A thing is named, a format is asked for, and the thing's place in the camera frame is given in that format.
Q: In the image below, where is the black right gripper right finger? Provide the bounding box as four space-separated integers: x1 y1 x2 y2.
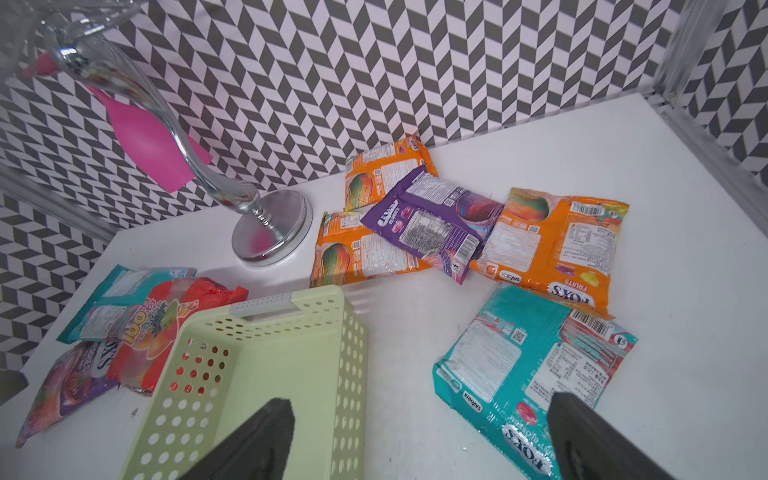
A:
547 392 671 480

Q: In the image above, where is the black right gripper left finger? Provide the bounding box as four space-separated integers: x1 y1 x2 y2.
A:
181 398 295 480

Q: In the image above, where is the light green plastic basket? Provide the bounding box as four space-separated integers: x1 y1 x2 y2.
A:
121 286 368 479

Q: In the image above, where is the teal Fox's candy bag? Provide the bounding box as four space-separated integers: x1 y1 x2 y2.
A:
433 284 637 479

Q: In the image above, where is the pink purple Fox's candy bag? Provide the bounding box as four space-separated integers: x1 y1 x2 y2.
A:
15 341 120 449

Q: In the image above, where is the orange Fox's candy bag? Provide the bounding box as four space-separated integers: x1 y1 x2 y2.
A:
471 188 630 320

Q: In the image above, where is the red 100 candy bag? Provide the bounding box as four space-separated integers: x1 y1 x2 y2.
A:
106 277 249 396

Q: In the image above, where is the teal candy bag left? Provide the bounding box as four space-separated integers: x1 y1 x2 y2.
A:
57 265 197 344

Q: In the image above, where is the orange candy bag under purple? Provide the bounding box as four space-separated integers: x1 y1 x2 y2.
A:
310 205 430 288

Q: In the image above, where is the chrome glass holder stand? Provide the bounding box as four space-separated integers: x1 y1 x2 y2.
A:
33 1 313 266

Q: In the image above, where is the pink plastic wine glass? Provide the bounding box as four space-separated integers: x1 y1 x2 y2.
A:
24 53 213 193

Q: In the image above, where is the clear wine glass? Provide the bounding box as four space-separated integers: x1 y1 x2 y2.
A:
1 0 61 83

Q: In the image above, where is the orange candy bag at wall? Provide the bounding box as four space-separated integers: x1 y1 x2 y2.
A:
344 135 438 211

